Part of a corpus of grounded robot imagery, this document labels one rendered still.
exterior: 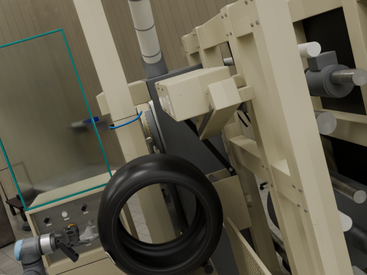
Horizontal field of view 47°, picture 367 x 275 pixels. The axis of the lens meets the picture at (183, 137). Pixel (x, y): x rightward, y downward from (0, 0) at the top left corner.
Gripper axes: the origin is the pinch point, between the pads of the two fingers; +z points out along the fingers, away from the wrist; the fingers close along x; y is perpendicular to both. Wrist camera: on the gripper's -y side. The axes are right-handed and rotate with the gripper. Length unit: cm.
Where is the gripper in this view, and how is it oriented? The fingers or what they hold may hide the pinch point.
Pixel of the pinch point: (98, 237)
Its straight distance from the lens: 206.4
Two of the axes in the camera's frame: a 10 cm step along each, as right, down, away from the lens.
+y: -1.8, -9.7, -1.6
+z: 9.7, -2.0, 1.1
